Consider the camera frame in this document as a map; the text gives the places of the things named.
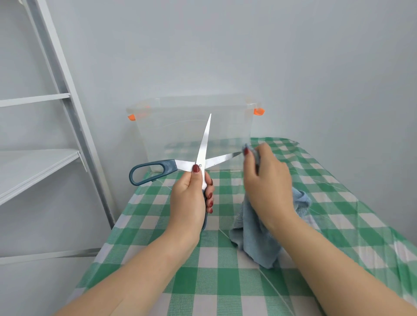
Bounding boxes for person's right forearm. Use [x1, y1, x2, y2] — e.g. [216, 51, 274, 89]
[277, 214, 417, 316]

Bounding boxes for person's left hand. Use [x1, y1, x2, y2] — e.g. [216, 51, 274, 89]
[159, 164, 215, 258]

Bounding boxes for clear plastic storage box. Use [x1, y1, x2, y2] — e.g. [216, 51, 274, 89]
[126, 94, 266, 173]

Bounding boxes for green white checkered tablecloth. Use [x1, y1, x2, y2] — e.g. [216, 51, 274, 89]
[66, 137, 417, 316]

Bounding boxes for blue microfibre cloth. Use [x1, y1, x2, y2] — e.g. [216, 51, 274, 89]
[229, 143, 312, 270]

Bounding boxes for blue handled steel scissors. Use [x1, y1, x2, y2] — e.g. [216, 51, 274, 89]
[129, 113, 243, 232]

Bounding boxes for person's left forearm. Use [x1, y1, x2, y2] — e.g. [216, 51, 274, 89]
[55, 233, 196, 316]

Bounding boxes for white metal shelf rack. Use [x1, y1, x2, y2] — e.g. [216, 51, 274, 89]
[0, 0, 116, 265]

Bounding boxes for person's right hand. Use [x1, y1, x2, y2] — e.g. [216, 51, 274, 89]
[242, 142, 299, 238]

